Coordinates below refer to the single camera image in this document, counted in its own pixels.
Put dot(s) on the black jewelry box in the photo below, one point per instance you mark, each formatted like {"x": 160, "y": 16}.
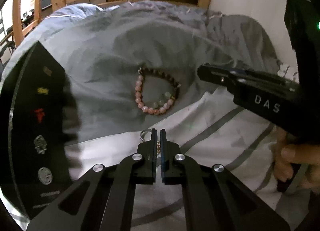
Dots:
{"x": 34, "y": 167}

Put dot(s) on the gold chain jewelry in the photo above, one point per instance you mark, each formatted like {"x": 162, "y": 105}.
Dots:
{"x": 158, "y": 147}

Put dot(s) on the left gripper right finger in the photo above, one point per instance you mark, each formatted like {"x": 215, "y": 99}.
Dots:
{"x": 213, "y": 198}

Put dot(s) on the person's right hand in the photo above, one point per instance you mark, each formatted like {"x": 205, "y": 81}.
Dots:
{"x": 286, "y": 154}

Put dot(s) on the wooden ladder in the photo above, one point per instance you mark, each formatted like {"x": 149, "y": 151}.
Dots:
{"x": 26, "y": 15}

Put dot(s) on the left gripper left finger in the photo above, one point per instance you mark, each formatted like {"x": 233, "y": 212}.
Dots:
{"x": 102, "y": 198}

